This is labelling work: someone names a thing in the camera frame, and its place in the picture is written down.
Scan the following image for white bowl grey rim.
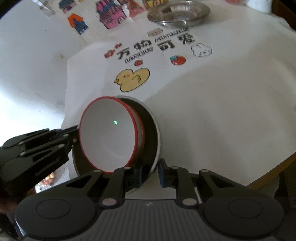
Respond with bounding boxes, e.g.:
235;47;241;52
72;95;161;186

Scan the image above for white bowl red rim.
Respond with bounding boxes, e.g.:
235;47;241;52
78;96;145;173

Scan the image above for steel plate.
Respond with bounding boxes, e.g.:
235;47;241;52
147;1;210;28

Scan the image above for red fruit in bag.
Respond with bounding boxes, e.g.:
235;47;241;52
225;0;244;4

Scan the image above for white bottle blue lid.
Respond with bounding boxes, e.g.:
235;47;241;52
246;0;273;14

